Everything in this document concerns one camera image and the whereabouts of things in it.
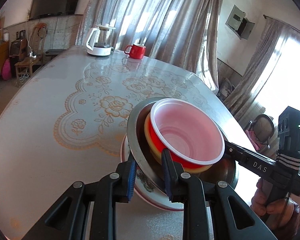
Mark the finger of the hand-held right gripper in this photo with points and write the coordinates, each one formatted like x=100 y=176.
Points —
x=233 y=149

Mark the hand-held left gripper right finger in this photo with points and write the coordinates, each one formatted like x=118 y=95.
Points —
x=168 y=180

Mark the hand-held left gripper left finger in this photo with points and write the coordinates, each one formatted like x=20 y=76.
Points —
x=131 y=177

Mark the white bowl with flower print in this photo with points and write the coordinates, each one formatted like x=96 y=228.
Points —
x=143 y=180

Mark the large floral rimmed plate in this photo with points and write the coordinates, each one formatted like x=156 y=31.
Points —
x=153 y=201

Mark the stainless steel bowl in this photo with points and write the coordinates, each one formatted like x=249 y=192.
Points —
x=133 y=140

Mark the yellow plastic bowl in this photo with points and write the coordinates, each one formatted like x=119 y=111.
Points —
x=150 y=140

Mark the red plastic bowl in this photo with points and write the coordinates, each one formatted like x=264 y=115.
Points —
x=187 y=132

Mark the person's right hand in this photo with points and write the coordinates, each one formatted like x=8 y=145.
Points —
x=272 y=213

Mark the pink chair cushion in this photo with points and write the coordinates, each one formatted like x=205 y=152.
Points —
x=255 y=141

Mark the round-backed dark chair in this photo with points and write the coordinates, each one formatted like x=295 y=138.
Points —
x=263 y=127

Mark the pile of sacks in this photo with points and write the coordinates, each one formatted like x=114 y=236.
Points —
x=226 y=88

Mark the narrow sheer side curtain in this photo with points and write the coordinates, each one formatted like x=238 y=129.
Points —
x=260 y=75

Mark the red mug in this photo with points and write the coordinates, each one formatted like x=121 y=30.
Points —
x=136 y=52

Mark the white glass electric kettle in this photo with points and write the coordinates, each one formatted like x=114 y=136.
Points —
x=100 y=42

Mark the dark bench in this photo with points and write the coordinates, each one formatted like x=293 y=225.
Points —
x=55 y=52

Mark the wide sheer window curtain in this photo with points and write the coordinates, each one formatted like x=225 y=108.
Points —
x=152 y=25

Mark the white power strip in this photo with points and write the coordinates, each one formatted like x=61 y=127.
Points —
x=32 y=54

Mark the pink bag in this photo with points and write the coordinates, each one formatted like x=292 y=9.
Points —
x=6 y=70

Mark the wooden chair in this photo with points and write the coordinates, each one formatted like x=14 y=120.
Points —
x=37 y=40

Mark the dark speaker box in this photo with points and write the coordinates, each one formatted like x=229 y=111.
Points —
x=17 y=50

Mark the wall electrical box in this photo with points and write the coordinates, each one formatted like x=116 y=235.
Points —
x=238 y=22

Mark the wall-mounted television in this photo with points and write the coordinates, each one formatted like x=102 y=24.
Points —
x=57 y=0

